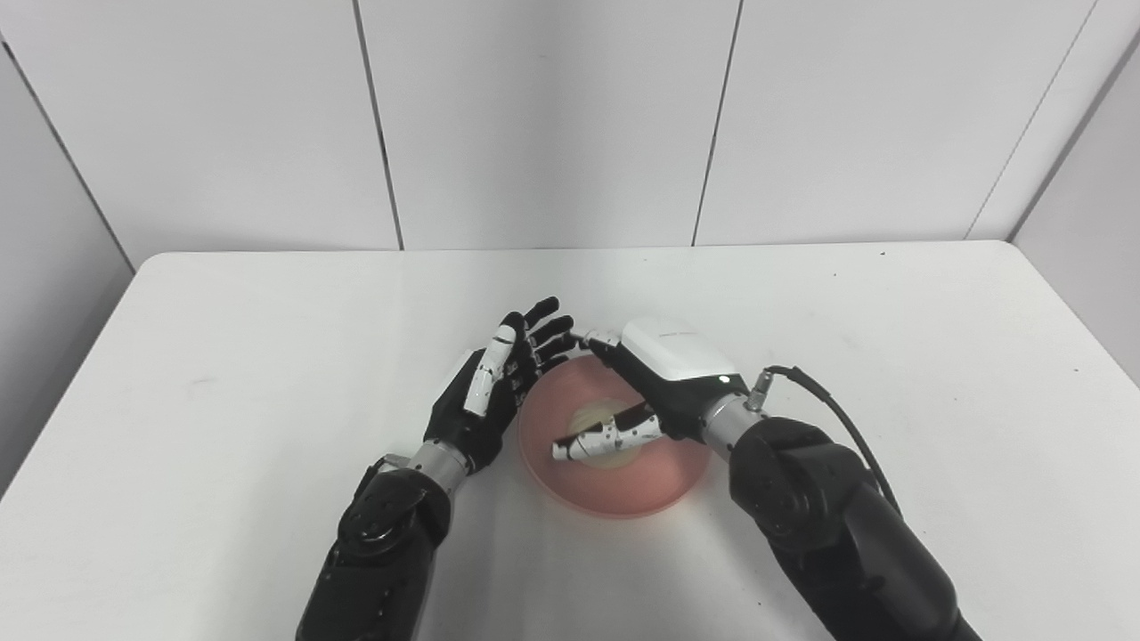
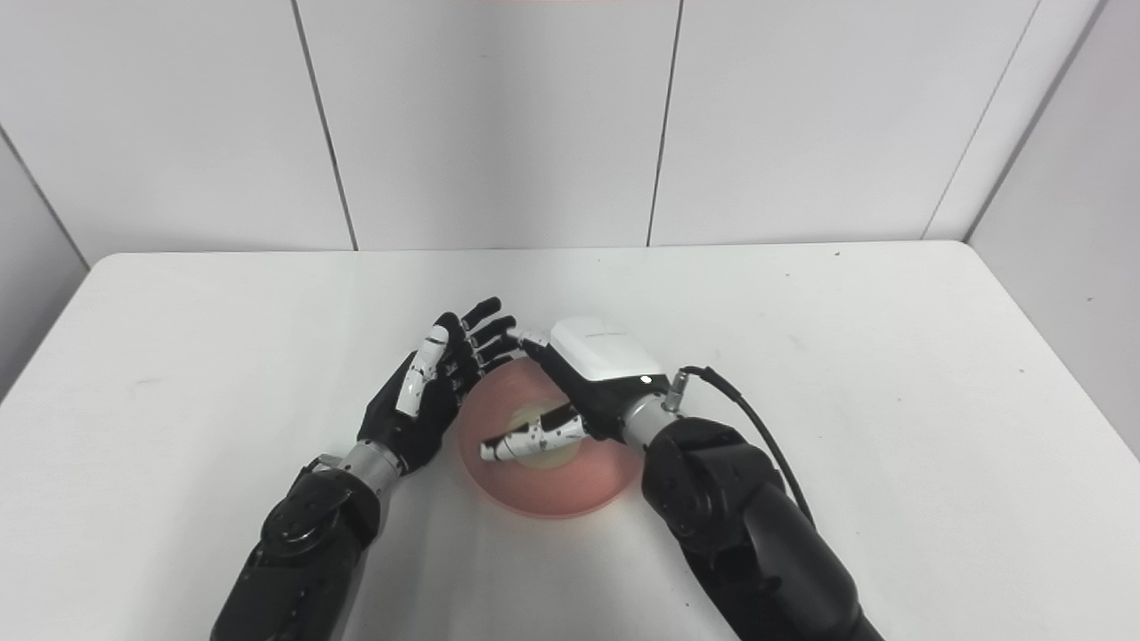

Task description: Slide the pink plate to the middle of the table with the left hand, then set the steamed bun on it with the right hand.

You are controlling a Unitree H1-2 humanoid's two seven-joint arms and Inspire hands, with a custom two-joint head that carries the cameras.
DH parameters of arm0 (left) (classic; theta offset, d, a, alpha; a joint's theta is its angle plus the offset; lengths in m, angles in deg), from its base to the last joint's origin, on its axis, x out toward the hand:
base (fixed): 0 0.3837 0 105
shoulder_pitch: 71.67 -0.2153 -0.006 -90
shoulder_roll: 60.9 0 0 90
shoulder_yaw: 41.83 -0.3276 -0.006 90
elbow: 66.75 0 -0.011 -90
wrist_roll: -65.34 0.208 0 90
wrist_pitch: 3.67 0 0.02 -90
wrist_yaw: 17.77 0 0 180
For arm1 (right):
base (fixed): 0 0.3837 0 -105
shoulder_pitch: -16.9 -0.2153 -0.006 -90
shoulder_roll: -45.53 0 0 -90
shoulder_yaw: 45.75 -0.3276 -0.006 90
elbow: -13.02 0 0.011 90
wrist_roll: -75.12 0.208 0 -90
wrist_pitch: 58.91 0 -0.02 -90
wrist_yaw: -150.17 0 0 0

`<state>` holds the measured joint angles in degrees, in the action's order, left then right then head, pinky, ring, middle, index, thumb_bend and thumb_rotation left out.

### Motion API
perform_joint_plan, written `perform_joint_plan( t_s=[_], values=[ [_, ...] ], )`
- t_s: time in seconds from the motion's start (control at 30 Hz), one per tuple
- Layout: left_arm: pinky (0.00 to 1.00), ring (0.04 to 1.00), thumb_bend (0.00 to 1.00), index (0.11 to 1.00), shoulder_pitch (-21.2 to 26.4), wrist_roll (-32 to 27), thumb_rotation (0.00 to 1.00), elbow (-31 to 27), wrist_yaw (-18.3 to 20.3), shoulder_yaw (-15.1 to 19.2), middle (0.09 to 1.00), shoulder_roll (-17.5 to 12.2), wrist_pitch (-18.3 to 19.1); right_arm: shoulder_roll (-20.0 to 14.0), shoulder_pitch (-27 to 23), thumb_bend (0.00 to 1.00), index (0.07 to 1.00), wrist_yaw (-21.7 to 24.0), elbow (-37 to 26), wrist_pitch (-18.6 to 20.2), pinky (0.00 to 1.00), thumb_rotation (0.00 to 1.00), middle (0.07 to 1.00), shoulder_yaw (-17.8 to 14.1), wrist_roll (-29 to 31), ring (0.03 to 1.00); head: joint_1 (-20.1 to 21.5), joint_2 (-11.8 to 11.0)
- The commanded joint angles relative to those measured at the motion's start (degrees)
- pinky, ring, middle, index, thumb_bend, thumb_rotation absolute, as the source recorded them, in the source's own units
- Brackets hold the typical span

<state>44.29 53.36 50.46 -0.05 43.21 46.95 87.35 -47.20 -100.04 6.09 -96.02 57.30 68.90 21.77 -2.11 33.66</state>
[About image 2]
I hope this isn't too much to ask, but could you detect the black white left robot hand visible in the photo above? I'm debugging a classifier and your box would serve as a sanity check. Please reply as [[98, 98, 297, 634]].
[[356, 297, 522, 477]]

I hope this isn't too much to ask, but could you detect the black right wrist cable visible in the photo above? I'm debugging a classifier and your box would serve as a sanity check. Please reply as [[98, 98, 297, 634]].
[[664, 365, 817, 526]]

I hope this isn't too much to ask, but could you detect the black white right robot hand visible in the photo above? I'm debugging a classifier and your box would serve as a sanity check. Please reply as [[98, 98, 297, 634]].
[[479, 316, 678, 464]]

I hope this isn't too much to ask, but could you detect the pink round plate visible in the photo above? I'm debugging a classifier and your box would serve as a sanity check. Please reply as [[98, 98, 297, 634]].
[[458, 361, 644, 520]]

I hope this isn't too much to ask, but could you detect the cream steamed bun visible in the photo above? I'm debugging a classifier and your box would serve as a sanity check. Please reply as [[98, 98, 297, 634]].
[[499, 405, 580, 471]]

